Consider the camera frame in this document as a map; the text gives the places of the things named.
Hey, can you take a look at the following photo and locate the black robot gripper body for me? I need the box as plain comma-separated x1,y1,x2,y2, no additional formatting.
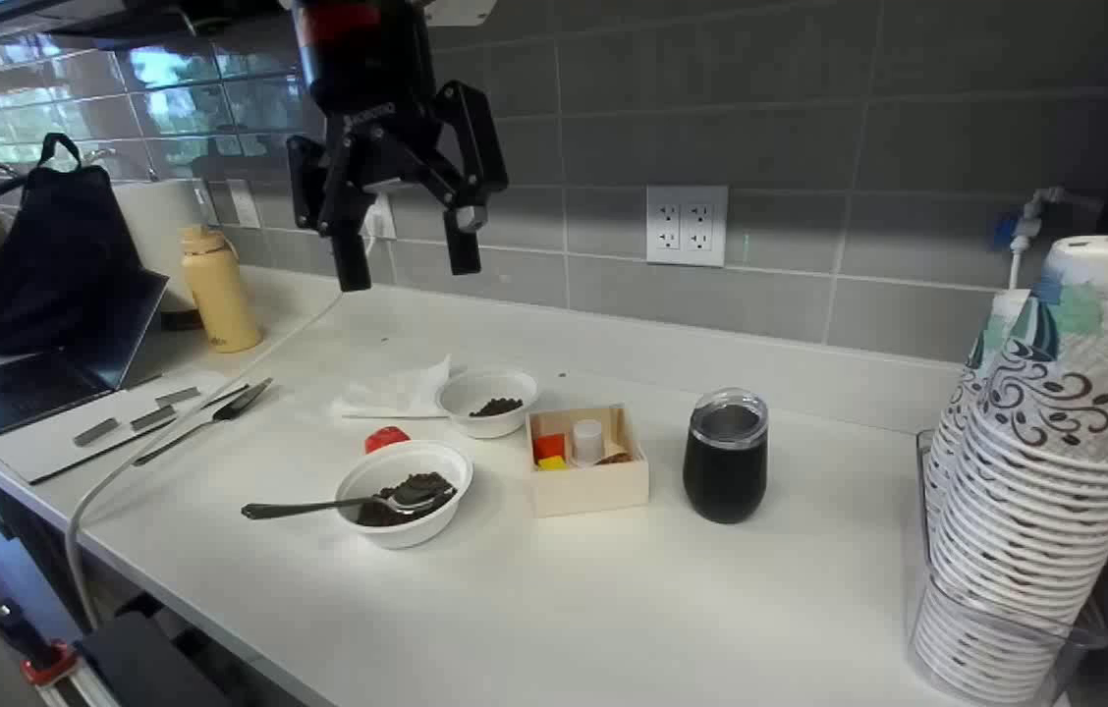
285,72,510,213

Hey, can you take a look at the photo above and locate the small white cup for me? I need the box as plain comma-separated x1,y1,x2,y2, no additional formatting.
575,422,605,464

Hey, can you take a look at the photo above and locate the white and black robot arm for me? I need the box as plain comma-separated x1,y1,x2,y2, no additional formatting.
283,0,506,289

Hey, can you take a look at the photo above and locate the small wooden box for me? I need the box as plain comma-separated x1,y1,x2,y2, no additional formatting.
527,406,653,517

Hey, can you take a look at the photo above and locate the patterned paper cup stack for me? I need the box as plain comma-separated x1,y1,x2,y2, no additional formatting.
909,237,1108,707

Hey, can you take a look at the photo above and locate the yellow squeeze bottle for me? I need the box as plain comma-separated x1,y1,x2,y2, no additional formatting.
182,225,264,351

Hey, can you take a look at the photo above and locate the white folded napkin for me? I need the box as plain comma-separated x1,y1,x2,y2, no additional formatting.
328,360,453,422

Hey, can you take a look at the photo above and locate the small white bowl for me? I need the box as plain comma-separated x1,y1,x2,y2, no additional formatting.
441,371,538,440

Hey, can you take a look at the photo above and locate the black knife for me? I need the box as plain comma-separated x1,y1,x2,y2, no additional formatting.
132,377,271,466

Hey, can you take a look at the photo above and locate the red pepper toy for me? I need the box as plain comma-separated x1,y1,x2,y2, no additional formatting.
364,426,410,457

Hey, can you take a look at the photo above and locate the metal spoon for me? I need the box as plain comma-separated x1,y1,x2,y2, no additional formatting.
237,473,453,521

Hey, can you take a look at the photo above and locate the white bowl with spoon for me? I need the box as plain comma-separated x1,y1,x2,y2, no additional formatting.
339,440,474,551

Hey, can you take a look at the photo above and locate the black backpack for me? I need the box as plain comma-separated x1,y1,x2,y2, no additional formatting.
0,132,145,357

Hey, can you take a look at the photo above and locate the long black utensil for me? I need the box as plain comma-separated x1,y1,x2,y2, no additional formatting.
25,381,264,486

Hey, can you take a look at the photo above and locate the dark glass tumbler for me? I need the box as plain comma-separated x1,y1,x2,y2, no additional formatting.
682,388,770,521

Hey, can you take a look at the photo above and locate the white wall power outlet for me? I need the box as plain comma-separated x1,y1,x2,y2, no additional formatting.
643,183,725,268

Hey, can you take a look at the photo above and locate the white cable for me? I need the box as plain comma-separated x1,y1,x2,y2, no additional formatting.
64,444,255,634

